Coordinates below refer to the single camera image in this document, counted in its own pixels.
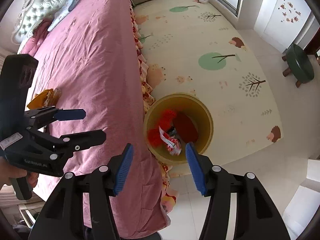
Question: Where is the folded light blue blanket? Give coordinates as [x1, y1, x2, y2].
[47, 0, 82, 32]

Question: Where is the bed with pink sheet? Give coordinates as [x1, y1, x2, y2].
[17, 0, 173, 233]

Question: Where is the cream tree print play mat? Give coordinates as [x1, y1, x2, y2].
[132, 0, 284, 178]

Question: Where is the green tufted headboard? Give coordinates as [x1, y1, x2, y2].
[11, 0, 83, 44]

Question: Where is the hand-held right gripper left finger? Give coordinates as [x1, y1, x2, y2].
[35, 143, 134, 240]

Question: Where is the gold bag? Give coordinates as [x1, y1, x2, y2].
[26, 89, 55, 109]

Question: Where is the folded pink quilt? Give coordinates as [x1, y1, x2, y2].
[19, 19, 53, 55]

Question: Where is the person's left hand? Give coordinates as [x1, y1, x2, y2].
[0, 156, 40, 190]

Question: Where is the green round stool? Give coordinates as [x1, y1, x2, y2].
[282, 44, 315, 88]

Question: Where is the red and white packet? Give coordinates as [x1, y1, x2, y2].
[159, 126, 182, 155]

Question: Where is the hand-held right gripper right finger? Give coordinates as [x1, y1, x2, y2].
[185, 142, 292, 240]

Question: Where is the red tassel decoration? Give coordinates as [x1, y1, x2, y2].
[147, 109, 178, 148]

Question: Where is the yellow trash bin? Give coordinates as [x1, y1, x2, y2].
[143, 94, 214, 166]

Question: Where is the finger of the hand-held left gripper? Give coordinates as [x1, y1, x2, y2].
[25, 129, 107, 161]
[24, 106, 86, 130]

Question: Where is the white cabinet with stickers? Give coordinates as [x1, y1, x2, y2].
[254, 0, 313, 53]

